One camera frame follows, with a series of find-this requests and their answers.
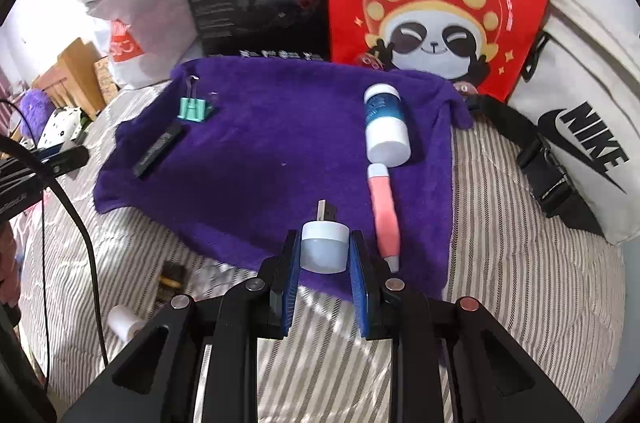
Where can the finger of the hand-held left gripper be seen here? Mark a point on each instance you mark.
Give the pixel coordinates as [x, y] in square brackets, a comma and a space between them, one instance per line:
[65, 159]

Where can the green binder clip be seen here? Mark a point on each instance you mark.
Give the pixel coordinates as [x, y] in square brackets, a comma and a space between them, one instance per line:
[192, 110]

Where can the patterned cardboard box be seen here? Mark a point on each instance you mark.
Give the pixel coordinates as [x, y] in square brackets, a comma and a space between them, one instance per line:
[105, 78]

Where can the red paper bag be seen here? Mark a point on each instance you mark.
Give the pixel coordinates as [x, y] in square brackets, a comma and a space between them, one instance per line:
[350, 3]

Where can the striped quilted mattress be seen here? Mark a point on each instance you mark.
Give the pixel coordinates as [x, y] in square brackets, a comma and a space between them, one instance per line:
[500, 303]

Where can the dark bottle with gold label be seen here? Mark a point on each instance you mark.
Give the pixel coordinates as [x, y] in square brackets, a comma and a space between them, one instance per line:
[170, 275]

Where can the white waist bag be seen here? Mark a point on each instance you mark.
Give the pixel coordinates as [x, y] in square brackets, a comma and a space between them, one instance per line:
[575, 78]

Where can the wooden headboard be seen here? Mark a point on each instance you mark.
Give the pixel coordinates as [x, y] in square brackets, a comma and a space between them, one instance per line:
[75, 63]

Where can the white usb night light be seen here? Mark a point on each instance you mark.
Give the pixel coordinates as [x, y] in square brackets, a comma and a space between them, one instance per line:
[325, 248]

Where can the white spotted cloth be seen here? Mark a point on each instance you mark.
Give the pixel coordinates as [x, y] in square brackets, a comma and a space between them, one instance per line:
[60, 125]

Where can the black stick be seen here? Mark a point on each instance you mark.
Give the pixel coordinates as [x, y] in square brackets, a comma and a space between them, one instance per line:
[157, 150]

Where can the white bottle with blue label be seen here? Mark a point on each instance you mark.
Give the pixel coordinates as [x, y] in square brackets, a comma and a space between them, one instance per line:
[385, 133]

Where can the small white roll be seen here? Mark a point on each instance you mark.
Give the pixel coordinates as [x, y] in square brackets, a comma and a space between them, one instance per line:
[122, 323]

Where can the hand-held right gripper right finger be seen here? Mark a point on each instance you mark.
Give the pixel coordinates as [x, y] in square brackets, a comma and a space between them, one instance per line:
[361, 293]

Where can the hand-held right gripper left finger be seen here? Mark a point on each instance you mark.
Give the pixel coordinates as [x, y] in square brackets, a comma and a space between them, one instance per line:
[290, 293]

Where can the pink pen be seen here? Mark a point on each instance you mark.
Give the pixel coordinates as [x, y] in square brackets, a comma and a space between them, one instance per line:
[382, 208]

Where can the clear plastic cup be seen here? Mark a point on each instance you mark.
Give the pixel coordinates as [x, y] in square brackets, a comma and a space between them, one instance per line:
[212, 279]

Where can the purple plush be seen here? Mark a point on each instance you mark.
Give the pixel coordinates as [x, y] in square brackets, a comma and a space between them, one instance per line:
[35, 108]

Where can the purple towel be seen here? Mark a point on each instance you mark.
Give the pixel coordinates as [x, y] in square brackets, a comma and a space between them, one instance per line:
[275, 153]

